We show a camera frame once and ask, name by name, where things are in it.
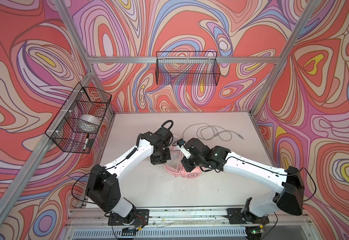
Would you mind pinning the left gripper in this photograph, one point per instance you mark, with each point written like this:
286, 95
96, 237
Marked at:
155, 161

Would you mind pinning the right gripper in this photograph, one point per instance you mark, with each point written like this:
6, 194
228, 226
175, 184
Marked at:
188, 168

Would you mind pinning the pink cat-ear headphones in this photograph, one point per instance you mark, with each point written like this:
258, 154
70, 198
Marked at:
178, 170

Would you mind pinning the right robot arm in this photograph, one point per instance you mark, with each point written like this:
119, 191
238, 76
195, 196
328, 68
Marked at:
286, 185

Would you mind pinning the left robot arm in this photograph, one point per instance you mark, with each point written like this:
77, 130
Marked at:
103, 185

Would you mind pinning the white tape roll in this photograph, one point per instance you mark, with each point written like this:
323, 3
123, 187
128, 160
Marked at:
88, 124

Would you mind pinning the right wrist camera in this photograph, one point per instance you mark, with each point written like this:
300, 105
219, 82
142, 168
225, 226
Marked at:
180, 145

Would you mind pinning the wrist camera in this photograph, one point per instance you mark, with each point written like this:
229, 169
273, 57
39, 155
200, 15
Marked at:
180, 145
165, 135

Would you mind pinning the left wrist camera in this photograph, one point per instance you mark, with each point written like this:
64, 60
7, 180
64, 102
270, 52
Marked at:
165, 135

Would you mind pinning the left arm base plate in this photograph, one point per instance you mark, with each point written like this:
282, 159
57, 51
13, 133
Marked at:
137, 217

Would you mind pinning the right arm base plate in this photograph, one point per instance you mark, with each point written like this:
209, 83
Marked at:
239, 216

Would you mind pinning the slotted grey cable duct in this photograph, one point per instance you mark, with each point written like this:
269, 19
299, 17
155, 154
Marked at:
158, 233

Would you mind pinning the left black wire basket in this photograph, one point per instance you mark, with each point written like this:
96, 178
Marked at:
63, 130

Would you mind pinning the black wire basket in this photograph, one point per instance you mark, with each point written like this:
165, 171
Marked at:
63, 130
187, 68

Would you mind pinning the rear black wire basket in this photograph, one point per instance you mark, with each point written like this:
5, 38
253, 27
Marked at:
187, 68

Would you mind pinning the aluminium front rail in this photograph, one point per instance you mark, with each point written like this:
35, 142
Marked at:
161, 217

